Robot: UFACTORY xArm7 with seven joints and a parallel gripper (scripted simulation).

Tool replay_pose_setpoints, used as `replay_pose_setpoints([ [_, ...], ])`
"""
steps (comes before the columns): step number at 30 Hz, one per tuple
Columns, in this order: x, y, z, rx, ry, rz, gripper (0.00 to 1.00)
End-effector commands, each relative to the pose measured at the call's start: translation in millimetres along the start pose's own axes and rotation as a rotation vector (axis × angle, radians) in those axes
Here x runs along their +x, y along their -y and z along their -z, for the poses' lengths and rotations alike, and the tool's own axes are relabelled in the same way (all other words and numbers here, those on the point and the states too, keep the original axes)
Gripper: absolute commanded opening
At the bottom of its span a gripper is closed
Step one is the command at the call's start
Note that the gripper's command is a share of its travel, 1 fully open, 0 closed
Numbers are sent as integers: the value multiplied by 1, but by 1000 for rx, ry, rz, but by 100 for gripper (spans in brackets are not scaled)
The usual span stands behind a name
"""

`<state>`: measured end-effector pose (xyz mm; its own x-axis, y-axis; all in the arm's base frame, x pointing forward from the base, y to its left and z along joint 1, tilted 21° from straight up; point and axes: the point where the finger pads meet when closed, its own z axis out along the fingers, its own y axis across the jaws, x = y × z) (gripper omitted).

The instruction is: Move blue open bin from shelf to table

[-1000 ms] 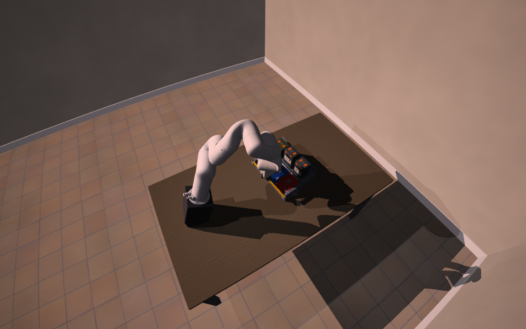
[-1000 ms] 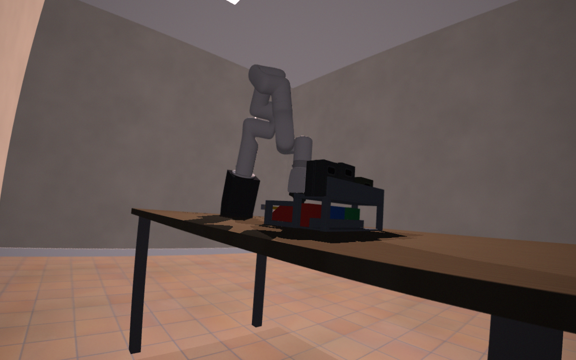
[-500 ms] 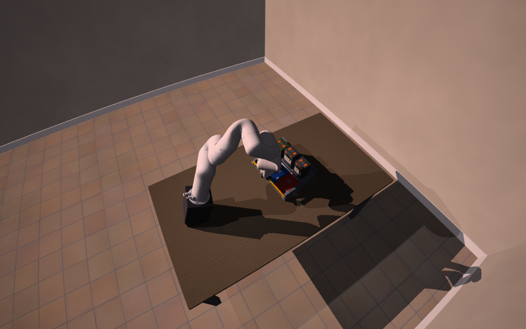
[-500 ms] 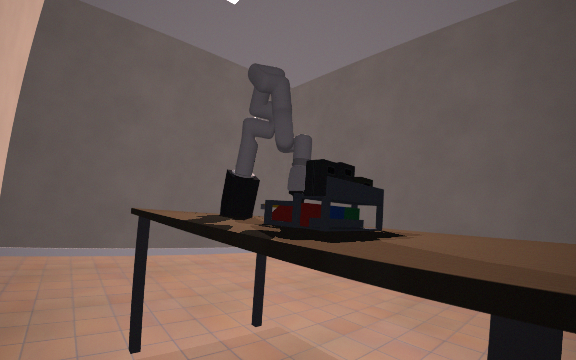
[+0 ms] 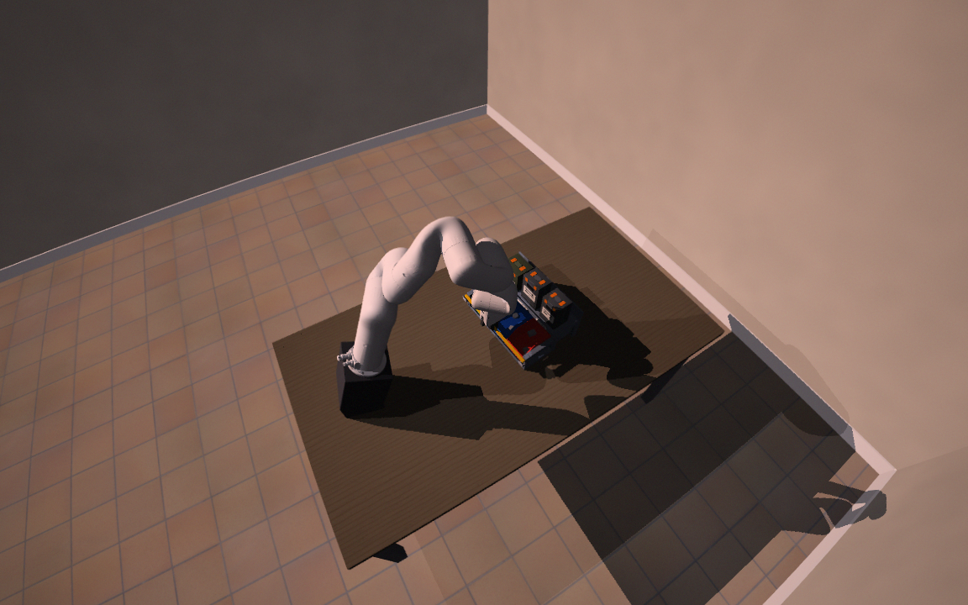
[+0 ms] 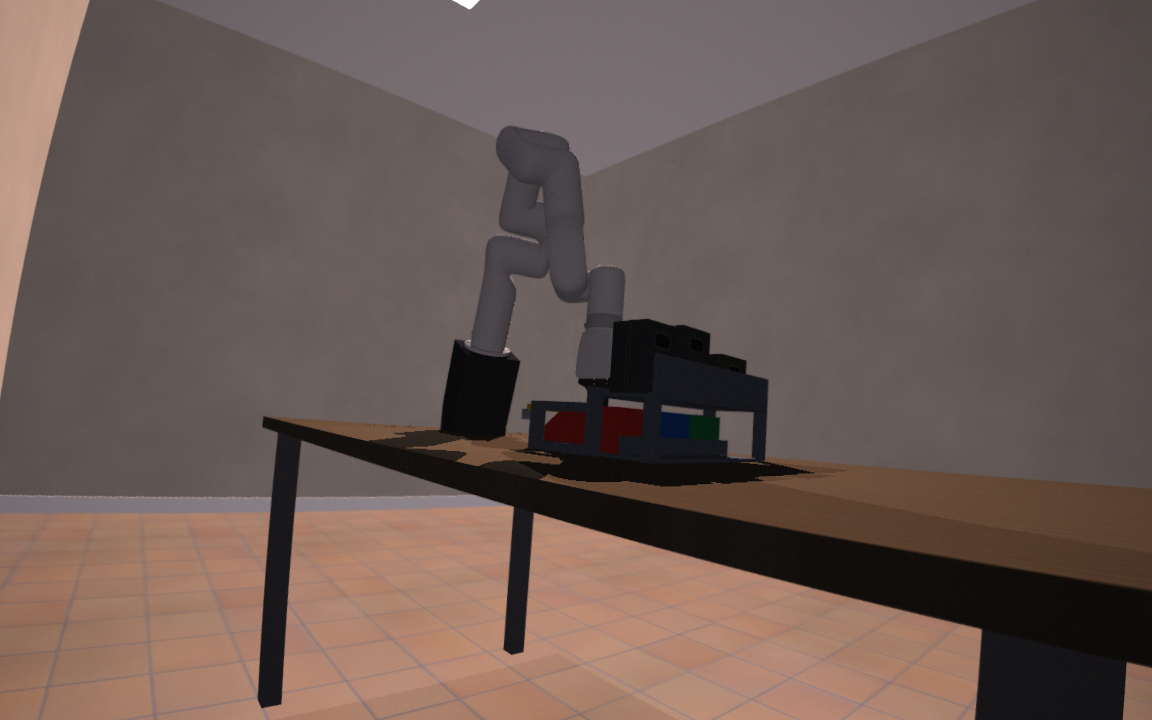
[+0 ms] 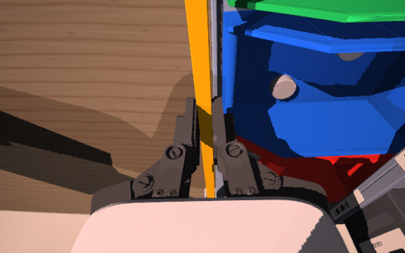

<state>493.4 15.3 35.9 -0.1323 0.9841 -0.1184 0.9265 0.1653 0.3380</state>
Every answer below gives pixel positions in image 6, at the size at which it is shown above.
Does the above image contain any blue bin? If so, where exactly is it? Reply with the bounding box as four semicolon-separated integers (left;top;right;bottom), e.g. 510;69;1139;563
660;412;690;438

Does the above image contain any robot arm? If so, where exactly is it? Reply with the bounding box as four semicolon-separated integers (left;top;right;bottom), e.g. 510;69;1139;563
464;126;626;357

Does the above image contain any olive green case with orange latches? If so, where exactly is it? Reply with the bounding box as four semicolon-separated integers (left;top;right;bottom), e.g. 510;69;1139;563
708;354;746;374

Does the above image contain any dark grey metal shelf rack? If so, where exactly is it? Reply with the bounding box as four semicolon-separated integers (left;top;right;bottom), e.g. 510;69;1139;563
522;353;768;464

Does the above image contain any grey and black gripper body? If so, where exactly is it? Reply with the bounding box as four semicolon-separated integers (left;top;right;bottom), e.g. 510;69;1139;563
576;327;613;380

